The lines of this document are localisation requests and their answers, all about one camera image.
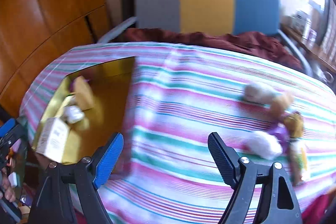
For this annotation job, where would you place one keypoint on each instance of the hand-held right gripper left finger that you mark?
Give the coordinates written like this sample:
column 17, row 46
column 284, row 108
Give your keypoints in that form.
column 107, row 161

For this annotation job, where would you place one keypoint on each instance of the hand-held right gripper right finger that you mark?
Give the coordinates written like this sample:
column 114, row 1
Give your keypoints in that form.
column 223, row 158

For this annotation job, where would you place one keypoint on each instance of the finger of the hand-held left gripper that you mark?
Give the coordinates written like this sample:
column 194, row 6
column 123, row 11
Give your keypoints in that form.
column 8, row 127

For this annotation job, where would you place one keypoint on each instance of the white carton box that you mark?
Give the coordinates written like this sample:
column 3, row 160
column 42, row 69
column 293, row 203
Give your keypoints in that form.
column 52, row 138

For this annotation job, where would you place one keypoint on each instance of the purple snack packet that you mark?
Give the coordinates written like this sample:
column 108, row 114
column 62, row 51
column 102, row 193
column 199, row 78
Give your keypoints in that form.
column 279, row 132

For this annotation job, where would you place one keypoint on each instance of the gold tin box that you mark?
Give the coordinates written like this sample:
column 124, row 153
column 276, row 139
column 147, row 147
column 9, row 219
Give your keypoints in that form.
column 110, row 98

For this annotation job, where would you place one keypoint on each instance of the tan snack packet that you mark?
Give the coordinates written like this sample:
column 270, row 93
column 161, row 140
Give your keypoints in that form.
column 82, row 94

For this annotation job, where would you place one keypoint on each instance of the beige bread packet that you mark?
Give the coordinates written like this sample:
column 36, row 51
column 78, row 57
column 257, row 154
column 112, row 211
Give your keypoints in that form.
column 253, row 92

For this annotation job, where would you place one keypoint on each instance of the green yellow cracker packet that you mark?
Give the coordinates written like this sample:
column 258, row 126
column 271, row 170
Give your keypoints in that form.
column 299, row 161

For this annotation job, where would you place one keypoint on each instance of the brown bread packet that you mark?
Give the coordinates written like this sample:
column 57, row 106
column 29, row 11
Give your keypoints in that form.
column 281, row 104

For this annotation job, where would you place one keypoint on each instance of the golden snack packet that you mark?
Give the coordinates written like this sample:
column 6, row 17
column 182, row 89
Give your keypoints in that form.
column 295, row 123

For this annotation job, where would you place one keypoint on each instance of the striped bed sheet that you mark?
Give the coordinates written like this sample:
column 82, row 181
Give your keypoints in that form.
column 197, row 108

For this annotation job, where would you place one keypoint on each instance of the red cloth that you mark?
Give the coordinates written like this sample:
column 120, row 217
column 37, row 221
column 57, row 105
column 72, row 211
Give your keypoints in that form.
column 320, row 211

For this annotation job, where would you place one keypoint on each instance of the wooden wardrobe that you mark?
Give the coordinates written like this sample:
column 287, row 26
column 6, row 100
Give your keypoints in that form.
column 39, row 16

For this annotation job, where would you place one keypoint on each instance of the dark red blanket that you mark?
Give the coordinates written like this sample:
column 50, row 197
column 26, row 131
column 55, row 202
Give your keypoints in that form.
column 249, row 43

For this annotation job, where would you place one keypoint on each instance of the wooden desk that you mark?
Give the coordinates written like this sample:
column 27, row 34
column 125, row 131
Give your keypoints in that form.
column 309, row 48

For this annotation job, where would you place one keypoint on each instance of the grey yellow blue headboard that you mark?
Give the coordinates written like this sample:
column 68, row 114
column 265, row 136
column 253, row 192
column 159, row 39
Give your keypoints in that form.
column 204, row 1

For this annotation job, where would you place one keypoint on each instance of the grey bed rail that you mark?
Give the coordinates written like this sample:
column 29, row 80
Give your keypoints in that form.
column 296, row 50
column 118, row 28

